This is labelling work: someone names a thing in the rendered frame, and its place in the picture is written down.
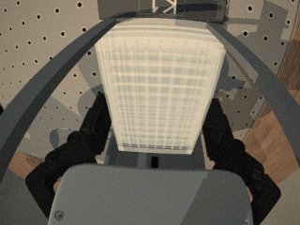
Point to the grey perforated base plate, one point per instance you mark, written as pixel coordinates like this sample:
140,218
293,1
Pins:
32,32

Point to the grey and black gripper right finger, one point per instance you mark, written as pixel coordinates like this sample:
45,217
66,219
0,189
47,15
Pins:
229,155

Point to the white well plate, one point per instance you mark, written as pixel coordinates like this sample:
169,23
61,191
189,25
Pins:
147,118
167,26

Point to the grey plate rack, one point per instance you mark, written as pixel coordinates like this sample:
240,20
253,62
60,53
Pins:
22,110

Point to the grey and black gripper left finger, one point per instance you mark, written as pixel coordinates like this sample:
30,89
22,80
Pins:
82,147

